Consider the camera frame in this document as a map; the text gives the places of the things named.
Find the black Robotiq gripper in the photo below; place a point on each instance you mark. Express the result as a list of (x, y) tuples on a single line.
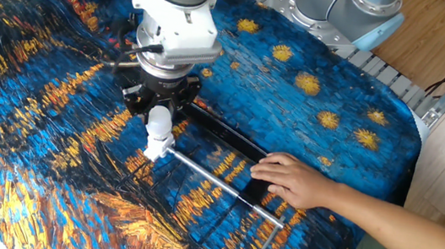
[(165, 87)]

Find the starry night painted tablecloth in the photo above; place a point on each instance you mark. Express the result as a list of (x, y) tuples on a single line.
[(292, 107)]

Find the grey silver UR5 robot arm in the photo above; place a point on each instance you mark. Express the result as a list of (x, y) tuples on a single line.
[(347, 12)]

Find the white wrist mounted box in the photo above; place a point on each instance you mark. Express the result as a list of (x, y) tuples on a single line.
[(183, 30)]

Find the person's right hand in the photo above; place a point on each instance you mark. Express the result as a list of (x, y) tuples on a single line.
[(298, 182)]

